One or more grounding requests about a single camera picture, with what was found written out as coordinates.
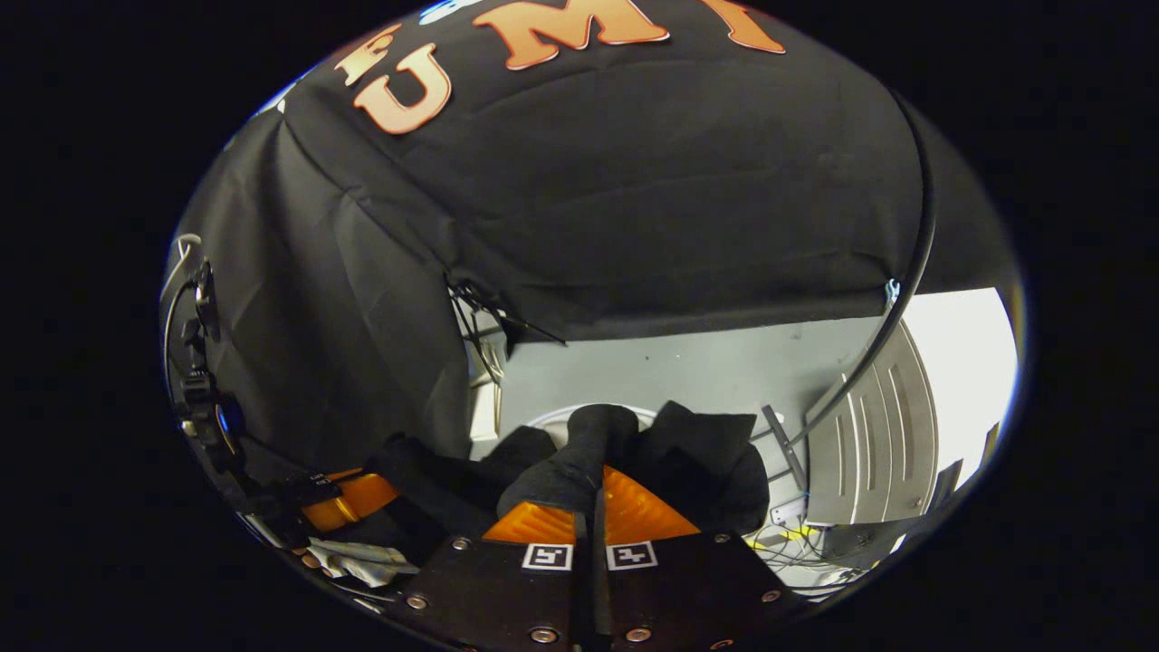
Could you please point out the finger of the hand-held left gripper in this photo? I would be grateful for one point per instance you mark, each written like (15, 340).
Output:
(362, 498)

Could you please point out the grey crumpled cloth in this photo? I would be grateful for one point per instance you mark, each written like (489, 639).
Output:
(362, 560)

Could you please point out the white laundry hamper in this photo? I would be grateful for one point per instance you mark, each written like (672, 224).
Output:
(552, 418)

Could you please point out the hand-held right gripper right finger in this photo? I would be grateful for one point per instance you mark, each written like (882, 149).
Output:
(688, 589)

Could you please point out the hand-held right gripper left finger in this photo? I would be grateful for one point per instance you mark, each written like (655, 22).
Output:
(507, 589)

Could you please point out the black backdrop cloth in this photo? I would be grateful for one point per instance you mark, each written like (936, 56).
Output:
(634, 181)

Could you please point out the black metal clothes rack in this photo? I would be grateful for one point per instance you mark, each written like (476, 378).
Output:
(924, 235)

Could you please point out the black knit jacket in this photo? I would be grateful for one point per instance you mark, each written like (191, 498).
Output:
(697, 453)

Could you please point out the grey ribbed metal panel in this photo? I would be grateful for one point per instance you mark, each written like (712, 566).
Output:
(869, 435)

